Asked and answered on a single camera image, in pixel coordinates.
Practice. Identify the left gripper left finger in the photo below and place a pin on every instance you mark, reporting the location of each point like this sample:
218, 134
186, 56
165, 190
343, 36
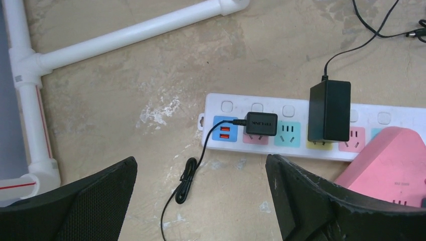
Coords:
92, 208

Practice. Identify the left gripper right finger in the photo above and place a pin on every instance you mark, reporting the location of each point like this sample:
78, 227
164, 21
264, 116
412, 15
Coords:
310, 207

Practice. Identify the pink triangular power socket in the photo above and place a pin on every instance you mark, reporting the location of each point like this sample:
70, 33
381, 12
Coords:
391, 168

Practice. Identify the black power adapter with switch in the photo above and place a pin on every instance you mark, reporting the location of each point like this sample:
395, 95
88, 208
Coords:
255, 123

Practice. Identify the white multicolour power strip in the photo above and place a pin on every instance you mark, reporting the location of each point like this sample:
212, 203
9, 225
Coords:
366, 122

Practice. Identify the white PVC pipe frame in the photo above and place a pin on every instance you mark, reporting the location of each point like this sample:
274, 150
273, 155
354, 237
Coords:
28, 67

